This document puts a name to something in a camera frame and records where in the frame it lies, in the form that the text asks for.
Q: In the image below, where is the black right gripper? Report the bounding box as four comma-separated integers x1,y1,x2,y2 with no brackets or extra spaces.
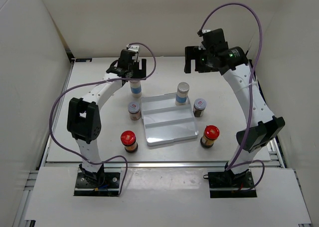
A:
184,46,218,74

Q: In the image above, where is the silver-lid blue-label bottle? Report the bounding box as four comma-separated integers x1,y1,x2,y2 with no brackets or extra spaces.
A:
175,82,189,105
129,81,142,98

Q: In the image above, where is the white-lid spice jar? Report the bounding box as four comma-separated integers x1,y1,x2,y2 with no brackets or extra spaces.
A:
193,98,207,117
128,101,141,120

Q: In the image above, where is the red-lid chili jar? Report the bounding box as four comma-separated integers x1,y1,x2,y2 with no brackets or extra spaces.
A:
121,130,138,153
200,125,220,148

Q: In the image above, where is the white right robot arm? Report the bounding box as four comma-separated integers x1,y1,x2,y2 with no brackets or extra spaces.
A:
184,44,285,187

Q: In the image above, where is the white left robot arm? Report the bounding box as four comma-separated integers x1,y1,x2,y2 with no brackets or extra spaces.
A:
67,45,146,187

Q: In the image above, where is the white compartment tray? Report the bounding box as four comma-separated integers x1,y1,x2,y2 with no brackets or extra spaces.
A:
140,93,198,146

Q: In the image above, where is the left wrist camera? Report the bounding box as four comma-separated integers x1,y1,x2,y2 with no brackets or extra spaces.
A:
127,44,140,53

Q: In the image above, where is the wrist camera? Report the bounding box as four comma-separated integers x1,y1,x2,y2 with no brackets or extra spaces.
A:
197,28,225,48
127,44,140,53

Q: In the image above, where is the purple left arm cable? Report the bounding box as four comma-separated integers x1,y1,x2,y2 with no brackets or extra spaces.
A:
49,42,157,197

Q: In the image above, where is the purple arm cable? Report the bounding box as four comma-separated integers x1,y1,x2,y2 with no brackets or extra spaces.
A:
49,42,157,197
201,2,266,189

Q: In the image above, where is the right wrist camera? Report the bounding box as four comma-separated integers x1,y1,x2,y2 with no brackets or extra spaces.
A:
197,28,225,48

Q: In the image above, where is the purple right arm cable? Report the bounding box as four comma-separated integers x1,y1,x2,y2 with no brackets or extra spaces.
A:
201,2,266,189

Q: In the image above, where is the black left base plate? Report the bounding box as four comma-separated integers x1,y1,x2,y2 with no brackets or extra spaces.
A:
73,169,121,197

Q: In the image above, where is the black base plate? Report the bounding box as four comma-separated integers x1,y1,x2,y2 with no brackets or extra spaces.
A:
73,169,121,197
203,170,257,199

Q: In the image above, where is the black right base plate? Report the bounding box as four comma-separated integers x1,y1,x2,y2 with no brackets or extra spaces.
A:
203,170,257,199

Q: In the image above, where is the aluminium frame rail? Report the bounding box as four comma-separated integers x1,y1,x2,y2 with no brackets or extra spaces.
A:
44,160,281,168

